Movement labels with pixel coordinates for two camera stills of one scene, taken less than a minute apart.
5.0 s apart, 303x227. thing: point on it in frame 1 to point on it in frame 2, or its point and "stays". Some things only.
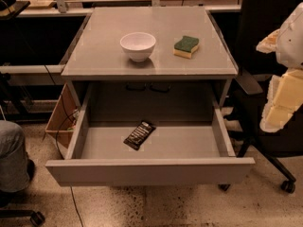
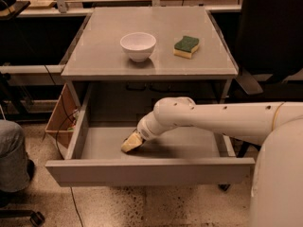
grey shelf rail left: (33, 69) stays
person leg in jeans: (13, 157) stays
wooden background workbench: (76, 0) stays
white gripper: (291, 43) to (146, 129)
